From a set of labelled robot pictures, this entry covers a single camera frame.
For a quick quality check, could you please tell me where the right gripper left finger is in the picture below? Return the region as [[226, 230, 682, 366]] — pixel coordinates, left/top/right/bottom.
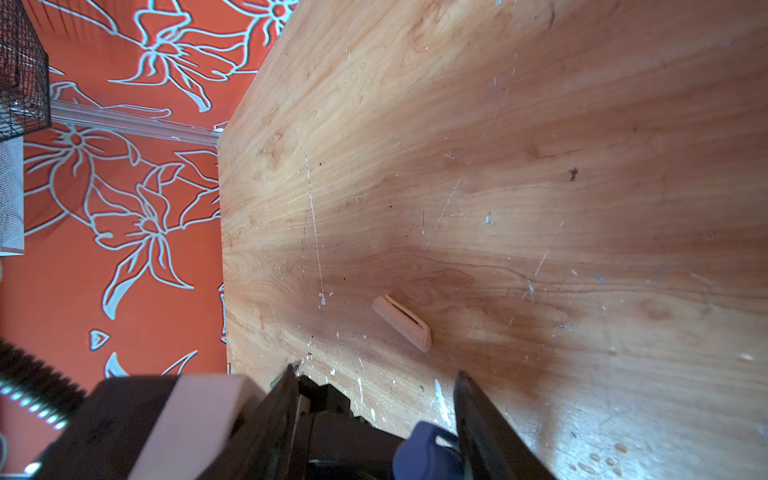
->
[[199, 364, 299, 479]]

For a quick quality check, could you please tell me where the black wire basket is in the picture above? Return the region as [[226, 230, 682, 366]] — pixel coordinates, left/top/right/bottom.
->
[[1, 0, 52, 141]]

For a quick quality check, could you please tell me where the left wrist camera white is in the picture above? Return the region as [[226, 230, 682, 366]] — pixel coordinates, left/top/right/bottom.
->
[[33, 374, 266, 479]]

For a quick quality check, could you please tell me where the clear plastic bin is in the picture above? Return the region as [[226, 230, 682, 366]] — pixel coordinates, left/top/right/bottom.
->
[[0, 137, 25, 257]]

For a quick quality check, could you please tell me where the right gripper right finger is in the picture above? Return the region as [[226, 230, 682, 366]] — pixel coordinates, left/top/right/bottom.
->
[[453, 371, 555, 480]]

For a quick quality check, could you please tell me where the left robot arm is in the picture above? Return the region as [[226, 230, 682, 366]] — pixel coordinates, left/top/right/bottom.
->
[[1, 343, 401, 479]]

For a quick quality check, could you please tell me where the blue pen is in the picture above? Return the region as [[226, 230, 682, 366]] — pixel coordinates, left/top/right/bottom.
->
[[392, 421, 463, 480]]

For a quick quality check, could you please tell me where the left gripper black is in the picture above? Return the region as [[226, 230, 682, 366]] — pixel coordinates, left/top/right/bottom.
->
[[287, 375, 403, 479]]

